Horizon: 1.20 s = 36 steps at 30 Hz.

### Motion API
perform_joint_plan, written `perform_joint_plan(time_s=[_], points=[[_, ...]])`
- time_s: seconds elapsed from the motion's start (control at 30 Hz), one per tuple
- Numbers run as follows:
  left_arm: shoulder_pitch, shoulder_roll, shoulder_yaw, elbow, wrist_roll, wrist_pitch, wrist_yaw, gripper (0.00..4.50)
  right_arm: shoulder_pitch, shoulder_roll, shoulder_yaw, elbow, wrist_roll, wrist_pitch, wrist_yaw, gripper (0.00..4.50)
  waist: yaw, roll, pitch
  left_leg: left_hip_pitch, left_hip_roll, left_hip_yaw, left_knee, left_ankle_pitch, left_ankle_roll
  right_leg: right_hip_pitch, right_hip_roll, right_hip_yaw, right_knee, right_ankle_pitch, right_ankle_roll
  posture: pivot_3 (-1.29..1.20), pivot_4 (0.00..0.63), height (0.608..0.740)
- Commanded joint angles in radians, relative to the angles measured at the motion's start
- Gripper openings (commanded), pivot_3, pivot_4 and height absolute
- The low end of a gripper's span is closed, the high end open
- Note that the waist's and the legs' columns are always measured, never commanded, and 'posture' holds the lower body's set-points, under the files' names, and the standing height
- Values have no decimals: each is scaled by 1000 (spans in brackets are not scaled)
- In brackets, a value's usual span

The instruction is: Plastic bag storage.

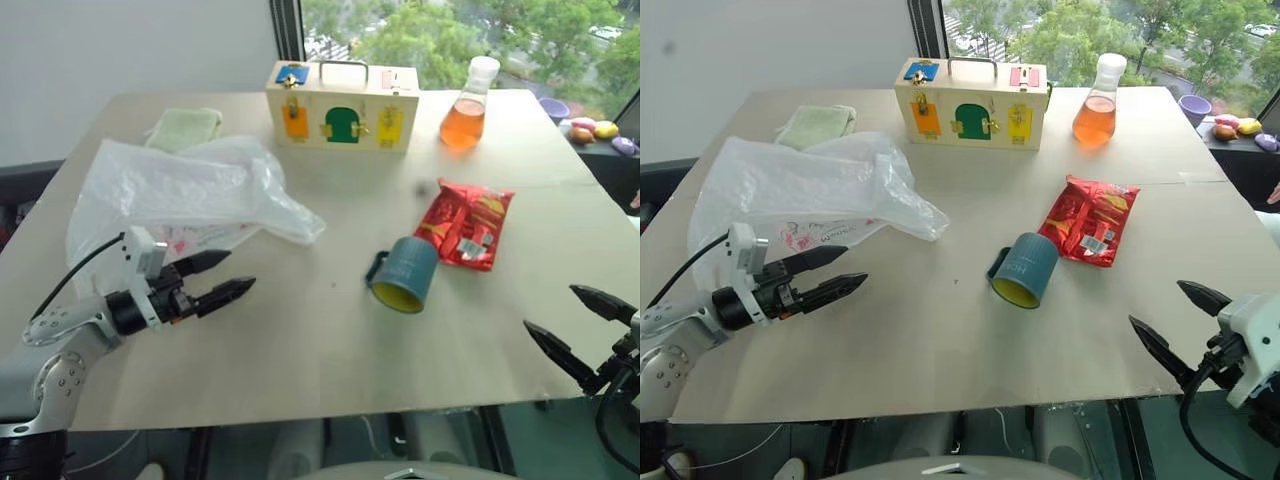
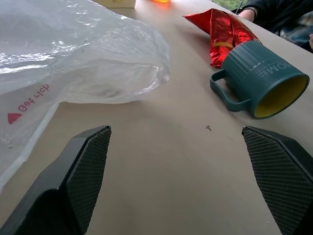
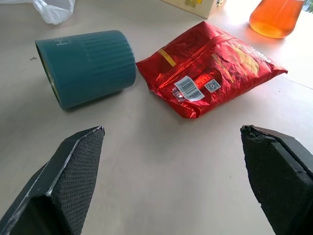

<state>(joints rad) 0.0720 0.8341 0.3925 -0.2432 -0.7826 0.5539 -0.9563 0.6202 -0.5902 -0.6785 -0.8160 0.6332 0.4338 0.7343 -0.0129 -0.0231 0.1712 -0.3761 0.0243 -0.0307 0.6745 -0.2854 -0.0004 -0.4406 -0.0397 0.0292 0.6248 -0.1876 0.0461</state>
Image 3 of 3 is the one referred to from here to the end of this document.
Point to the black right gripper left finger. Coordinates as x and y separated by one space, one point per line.
61 181

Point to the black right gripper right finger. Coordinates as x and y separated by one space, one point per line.
278 176

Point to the teal ribbed cylindrical container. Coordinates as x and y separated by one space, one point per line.
93 68

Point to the red foil snack bag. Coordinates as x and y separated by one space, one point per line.
207 71

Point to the glass flask with orange liquid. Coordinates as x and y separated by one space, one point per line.
275 18

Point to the clear plastic bag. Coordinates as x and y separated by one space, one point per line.
54 9

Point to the beige cardboard box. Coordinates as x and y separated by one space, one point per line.
195 6

